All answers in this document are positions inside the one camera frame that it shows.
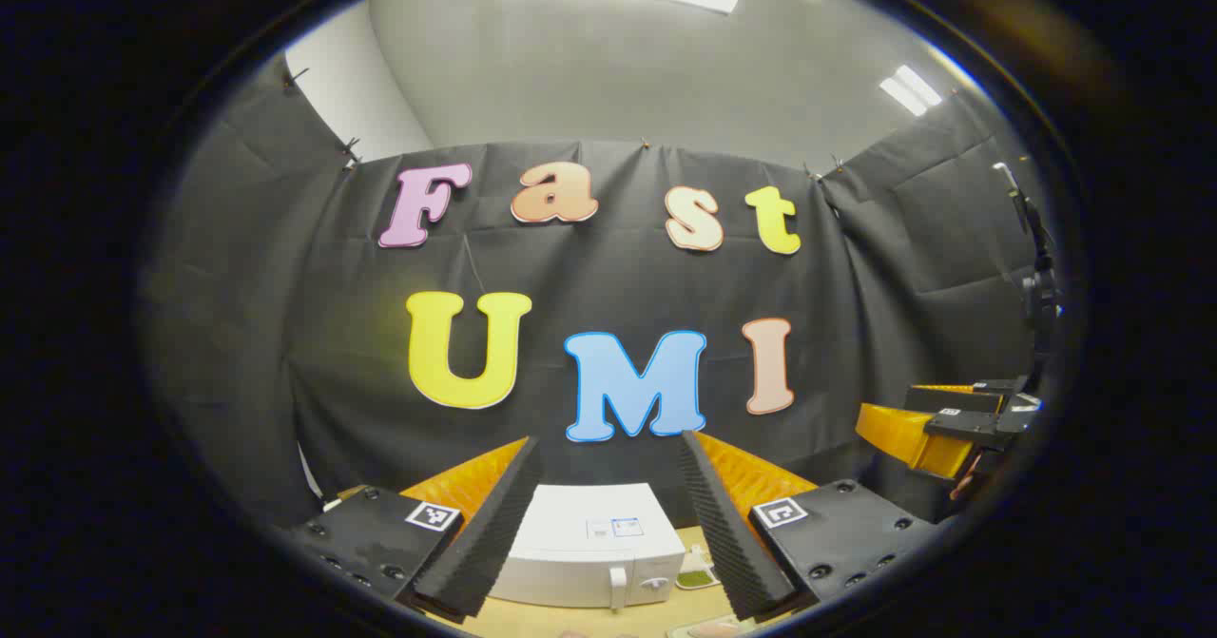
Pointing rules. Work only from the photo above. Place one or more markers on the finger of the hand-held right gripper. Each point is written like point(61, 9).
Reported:
point(960, 398)
point(913, 438)

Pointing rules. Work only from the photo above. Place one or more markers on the pale green food tray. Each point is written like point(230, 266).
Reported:
point(677, 629)

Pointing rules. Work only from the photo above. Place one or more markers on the white microwave oven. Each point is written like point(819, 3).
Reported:
point(589, 562)

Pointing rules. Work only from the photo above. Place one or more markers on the white divided grain dish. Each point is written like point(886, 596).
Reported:
point(697, 578)

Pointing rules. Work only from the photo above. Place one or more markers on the small ceiling light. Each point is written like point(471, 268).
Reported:
point(911, 89)

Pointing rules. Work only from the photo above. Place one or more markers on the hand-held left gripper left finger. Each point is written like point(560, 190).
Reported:
point(485, 543)

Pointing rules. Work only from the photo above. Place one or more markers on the brown bread bun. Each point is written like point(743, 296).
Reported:
point(711, 629)

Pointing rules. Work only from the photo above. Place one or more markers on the black backdrop cloth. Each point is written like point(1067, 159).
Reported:
point(589, 277)

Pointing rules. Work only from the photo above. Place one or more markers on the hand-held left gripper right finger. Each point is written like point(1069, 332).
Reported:
point(732, 543)

